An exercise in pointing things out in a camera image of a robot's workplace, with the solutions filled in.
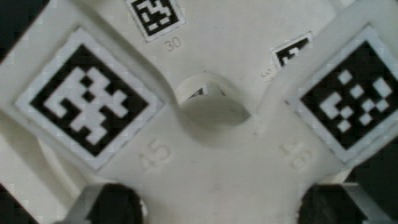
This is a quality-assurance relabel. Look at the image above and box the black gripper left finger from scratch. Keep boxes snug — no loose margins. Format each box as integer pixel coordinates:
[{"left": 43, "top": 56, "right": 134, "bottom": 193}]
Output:
[{"left": 59, "top": 182, "right": 146, "bottom": 224}]

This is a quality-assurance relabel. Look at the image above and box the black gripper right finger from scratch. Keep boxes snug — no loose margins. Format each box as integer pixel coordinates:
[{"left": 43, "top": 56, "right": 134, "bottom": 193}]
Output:
[{"left": 297, "top": 182, "right": 398, "bottom": 224}]

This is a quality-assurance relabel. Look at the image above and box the white cylindrical table leg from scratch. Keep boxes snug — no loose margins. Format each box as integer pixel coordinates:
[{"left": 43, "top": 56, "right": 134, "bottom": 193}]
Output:
[{"left": 176, "top": 73, "right": 251, "bottom": 141}]

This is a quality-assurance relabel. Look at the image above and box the white round table top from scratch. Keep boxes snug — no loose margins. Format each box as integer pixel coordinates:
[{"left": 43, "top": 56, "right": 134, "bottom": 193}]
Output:
[{"left": 0, "top": 0, "right": 398, "bottom": 224}]

